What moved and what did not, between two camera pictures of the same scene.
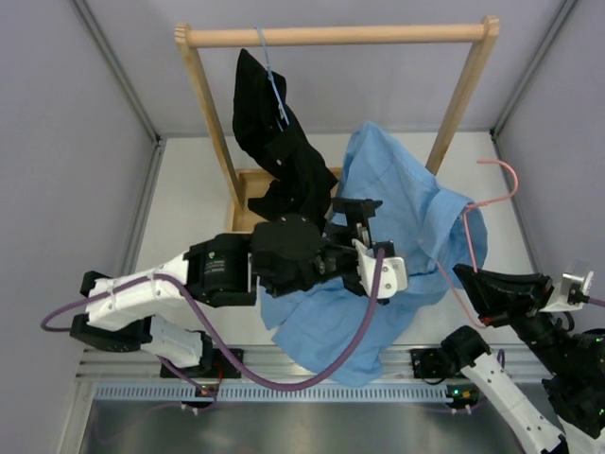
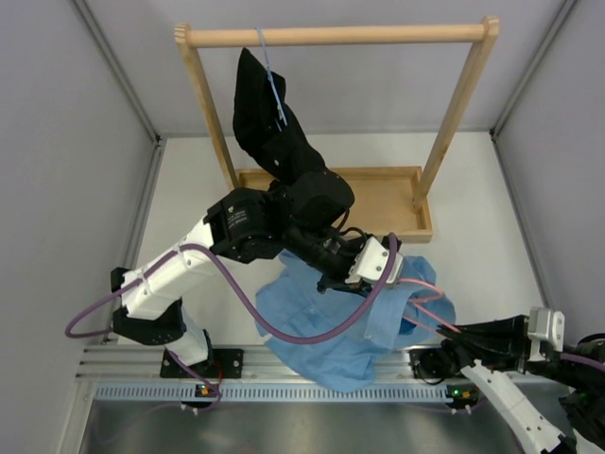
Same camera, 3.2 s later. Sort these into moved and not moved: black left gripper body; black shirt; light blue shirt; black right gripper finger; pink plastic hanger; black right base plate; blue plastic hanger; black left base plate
Moved: light blue shirt; pink plastic hanger; black right gripper finger
Not moved: black left base plate; black shirt; black right base plate; blue plastic hanger; black left gripper body
